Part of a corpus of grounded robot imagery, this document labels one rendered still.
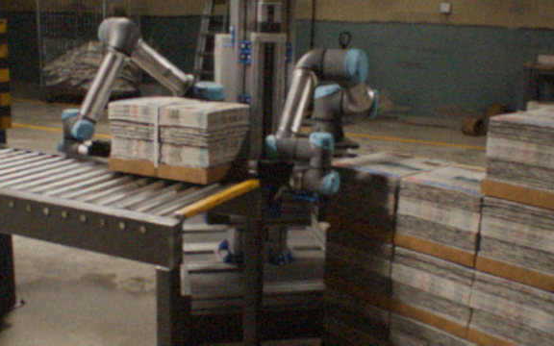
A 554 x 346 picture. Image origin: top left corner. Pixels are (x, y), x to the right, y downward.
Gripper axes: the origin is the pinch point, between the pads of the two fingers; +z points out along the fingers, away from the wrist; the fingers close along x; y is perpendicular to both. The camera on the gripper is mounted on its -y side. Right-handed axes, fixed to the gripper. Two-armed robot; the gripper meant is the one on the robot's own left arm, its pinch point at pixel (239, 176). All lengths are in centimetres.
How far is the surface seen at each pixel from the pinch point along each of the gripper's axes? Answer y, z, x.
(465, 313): -33, -79, 0
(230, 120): 20.7, -1.8, 10.0
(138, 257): -9, -4, 63
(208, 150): 13.4, -2.2, 24.4
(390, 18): 56, 140, -673
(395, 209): -6, -53, -10
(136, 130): 17.0, 24.7, 24.3
